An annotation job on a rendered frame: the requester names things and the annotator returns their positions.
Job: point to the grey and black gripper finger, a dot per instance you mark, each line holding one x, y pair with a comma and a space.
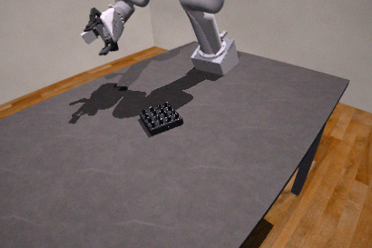
93, 21
112, 47

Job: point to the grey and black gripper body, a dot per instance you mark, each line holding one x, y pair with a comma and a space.
112, 23

